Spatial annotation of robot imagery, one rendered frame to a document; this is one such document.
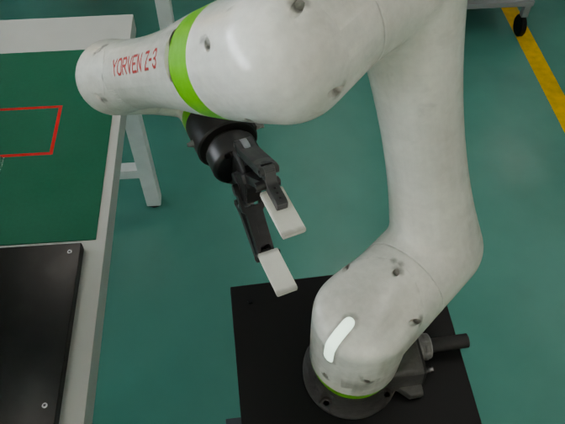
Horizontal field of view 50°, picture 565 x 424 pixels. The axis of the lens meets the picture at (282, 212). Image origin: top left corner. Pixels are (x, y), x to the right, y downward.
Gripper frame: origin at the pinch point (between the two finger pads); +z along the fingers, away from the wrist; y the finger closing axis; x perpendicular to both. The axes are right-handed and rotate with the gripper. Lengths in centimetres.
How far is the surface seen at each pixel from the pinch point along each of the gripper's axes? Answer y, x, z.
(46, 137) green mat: 38, 25, -72
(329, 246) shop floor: 110, -50, -61
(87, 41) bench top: 39, 9, -103
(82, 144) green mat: 38, 18, -66
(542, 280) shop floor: 106, -109, -20
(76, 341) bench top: 37, 30, -19
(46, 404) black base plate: 35, 37, -9
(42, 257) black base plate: 35, 32, -37
